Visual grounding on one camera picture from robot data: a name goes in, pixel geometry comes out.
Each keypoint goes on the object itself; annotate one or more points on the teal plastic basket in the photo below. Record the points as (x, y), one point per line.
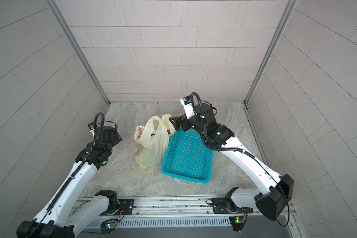
(187, 158)

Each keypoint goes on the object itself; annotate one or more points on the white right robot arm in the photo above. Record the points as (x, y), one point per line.
(274, 190)

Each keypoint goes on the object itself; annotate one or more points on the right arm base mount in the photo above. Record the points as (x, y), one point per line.
(225, 205)

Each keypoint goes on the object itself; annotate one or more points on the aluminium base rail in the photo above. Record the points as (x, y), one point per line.
(170, 211)

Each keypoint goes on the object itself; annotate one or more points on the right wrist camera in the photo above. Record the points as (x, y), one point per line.
(186, 102)

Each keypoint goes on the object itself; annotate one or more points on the right aluminium corner post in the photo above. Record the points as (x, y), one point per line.
(274, 41)

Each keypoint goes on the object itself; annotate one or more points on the translucent cream plastic bag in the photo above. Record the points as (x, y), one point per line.
(152, 140)

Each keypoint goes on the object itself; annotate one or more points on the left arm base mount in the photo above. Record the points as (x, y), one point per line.
(116, 206)

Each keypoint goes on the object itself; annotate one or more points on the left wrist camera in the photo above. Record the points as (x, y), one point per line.
(92, 126)

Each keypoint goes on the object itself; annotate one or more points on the right circuit board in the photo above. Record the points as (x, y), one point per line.
(238, 223)

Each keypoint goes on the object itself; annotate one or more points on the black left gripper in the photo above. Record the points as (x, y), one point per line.
(111, 139)

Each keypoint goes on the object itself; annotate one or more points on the left aluminium corner post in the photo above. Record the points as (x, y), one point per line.
(56, 13)

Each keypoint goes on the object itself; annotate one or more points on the left circuit board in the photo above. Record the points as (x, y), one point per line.
(108, 226)

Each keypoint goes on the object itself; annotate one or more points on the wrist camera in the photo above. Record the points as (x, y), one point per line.
(92, 126)
(186, 102)

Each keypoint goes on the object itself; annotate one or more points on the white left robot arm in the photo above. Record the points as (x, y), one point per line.
(56, 219)

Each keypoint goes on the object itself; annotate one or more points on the circuit board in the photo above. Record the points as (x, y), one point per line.
(108, 226)
(238, 223)

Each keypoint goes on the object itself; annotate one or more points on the aluminium corner post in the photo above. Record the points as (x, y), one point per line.
(274, 41)
(56, 13)

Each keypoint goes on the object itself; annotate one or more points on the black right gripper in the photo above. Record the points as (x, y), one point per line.
(186, 123)

